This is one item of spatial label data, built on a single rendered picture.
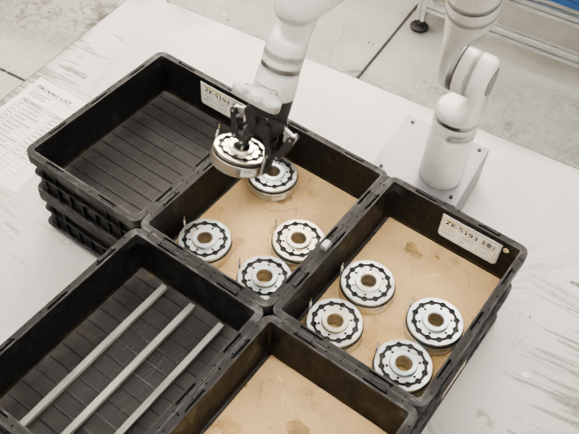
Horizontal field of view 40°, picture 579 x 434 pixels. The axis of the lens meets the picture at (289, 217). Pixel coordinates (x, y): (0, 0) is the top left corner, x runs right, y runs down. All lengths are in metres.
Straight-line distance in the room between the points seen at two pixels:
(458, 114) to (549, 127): 1.63
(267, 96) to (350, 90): 0.78
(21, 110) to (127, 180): 0.47
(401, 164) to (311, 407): 0.63
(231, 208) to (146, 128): 0.30
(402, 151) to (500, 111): 1.44
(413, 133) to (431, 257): 0.37
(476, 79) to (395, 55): 1.84
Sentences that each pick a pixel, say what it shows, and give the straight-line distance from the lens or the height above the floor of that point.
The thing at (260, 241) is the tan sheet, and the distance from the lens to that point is 1.54.
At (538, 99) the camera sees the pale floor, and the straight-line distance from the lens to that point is 3.29.
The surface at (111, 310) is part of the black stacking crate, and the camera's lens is 1.47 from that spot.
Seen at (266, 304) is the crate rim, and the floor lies 0.93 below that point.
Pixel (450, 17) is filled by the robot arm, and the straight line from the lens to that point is 1.38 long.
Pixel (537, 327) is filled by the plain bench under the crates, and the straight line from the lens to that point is 1.69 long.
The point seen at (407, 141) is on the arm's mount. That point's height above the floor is 0.81.
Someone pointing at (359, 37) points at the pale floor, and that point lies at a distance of 3.40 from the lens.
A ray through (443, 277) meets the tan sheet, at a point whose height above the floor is 0.83.
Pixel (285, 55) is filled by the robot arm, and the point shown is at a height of 1.23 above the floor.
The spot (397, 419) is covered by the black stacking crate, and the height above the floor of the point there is 0.89.
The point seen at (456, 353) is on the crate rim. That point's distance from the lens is 1.33.
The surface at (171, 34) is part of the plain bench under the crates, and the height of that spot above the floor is 0.70.
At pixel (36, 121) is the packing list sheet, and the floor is 0.70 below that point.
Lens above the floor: 2.05
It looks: 50 degrees down
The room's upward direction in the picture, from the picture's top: 4 degrees clockwise
